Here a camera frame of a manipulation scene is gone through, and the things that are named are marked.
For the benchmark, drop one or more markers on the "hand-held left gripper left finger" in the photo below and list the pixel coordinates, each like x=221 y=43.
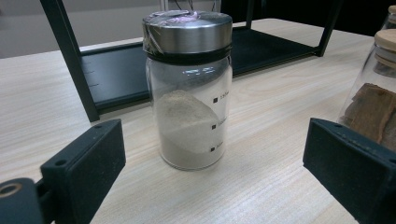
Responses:
x=87 y=168

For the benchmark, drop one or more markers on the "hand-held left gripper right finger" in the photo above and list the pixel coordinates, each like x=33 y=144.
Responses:
x=351 y=161

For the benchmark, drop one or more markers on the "glass jar with brown bark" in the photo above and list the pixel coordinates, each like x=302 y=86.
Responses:
x=373 y=105

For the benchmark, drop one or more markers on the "black metal shelf rack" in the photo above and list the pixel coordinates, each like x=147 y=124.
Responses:
x=118 y=74

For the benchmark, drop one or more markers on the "glass jar with metal lid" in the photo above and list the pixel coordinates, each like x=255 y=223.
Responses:
x=186 y=130

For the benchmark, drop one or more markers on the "white jar with wooden lid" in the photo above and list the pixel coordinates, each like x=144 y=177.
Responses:
x=391 y=10

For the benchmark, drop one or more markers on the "dark curtain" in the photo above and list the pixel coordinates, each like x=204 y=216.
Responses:
x=358 y=15

